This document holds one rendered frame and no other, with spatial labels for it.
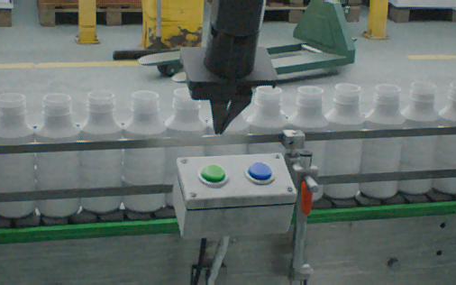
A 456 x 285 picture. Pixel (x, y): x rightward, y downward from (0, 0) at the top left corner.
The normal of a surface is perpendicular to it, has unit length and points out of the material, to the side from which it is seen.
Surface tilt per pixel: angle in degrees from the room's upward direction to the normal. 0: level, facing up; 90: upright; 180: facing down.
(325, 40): 90
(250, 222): 110
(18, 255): 90
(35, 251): 90
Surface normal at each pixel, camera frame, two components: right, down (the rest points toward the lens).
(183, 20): 0.24, 0.39
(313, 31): -0.83, 0.15
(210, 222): 0.22, 0.64
